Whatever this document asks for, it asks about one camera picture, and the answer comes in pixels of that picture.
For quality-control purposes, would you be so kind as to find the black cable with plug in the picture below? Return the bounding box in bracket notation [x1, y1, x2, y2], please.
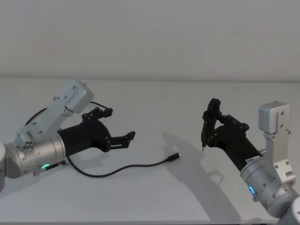
[61, 152, 182, 179]

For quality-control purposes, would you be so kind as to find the pale white backdrop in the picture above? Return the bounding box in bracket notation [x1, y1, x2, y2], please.
[0, 0, 300, 83]

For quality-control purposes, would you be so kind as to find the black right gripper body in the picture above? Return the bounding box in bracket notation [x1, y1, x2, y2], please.
[209, 123, 263, 172]

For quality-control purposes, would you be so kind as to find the white table cloth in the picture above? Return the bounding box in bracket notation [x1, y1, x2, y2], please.
[0, 75, 300, 225]

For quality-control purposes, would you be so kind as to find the black pen with silver tip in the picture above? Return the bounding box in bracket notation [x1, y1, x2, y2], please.
[201, 120, 208, 152]

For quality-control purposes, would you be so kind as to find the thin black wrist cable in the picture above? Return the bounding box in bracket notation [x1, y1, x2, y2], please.
[24, 100, 113, 126]

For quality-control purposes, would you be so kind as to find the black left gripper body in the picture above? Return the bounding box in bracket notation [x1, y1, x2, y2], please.
[57, 116, 111, 158]

